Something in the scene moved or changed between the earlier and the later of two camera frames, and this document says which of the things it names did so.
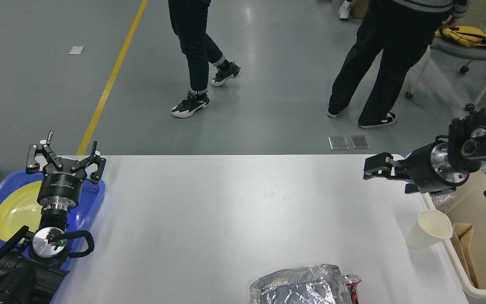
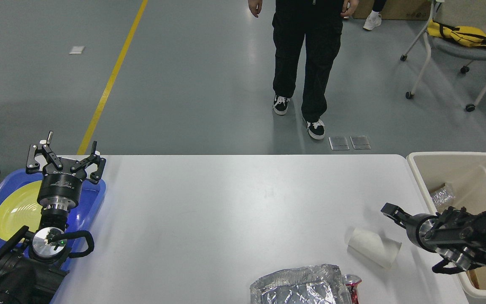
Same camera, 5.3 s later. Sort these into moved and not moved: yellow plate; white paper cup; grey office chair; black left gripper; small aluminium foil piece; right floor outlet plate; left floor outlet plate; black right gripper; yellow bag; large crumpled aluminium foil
Moved: white paper cup; black right gripper
Not moved: right floor outlet plate; large crumpled aluminium foil; yellow bag; black left gripper; left floor outlet plate; small aluminium foil piece; grey office chair; yellow plate
